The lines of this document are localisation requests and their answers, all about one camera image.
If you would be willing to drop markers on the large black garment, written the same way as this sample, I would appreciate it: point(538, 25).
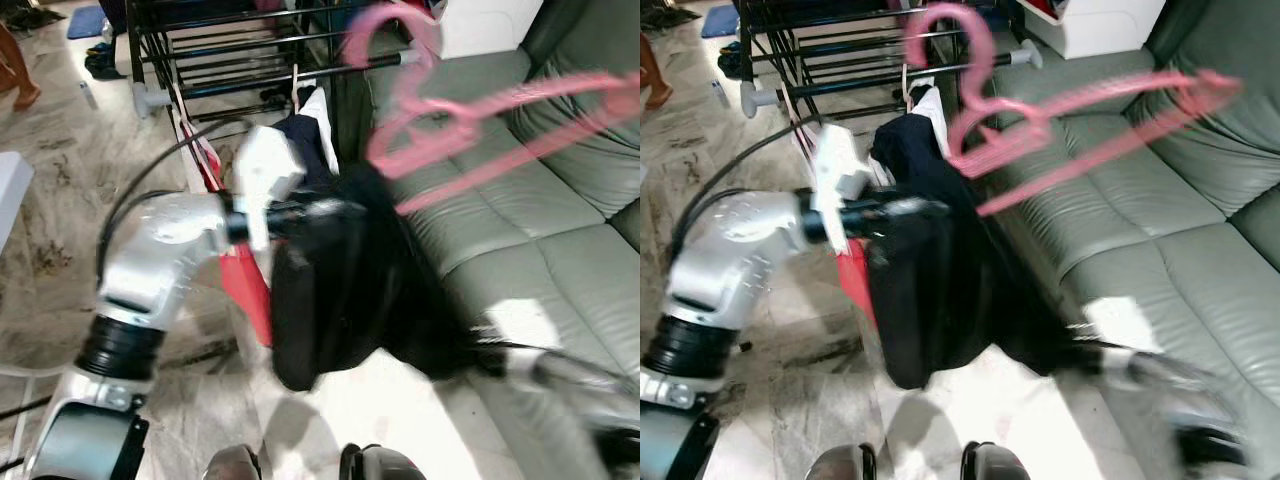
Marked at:
point(340, 290)
point(930, 290)

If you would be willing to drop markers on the pink plastic hanger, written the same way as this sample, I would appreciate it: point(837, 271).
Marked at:
point(1130, 95)
point(560, 93)

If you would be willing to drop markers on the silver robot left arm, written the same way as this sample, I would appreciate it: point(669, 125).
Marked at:
point(160, 260)
point(740, 255)

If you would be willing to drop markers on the red garment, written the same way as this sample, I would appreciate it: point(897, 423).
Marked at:
point(855, 285)
point(245, 290)

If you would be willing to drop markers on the white shirt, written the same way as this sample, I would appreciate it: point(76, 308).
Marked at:
point(318, 110)
point(925, 105)

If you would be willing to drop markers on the black metal drying rack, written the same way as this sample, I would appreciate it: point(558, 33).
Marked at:
point(230, 45)
point(830, 45)

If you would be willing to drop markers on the blue floor mat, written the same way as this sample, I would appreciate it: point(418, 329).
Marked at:
point(722, 20)
point(88, 20)

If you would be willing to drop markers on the white box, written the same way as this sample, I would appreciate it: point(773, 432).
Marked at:
point(1090, 25)
point(485, 25)

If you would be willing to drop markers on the grey green leather sofa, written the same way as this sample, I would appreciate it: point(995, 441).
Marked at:
point(560, 300)
point(1180, 300)

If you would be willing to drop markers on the person bare leg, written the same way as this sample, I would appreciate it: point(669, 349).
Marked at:
point(15, 65)
point(650, 70)

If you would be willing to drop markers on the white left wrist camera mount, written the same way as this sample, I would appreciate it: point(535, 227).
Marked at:
point(845, 175)
point(268, 175)

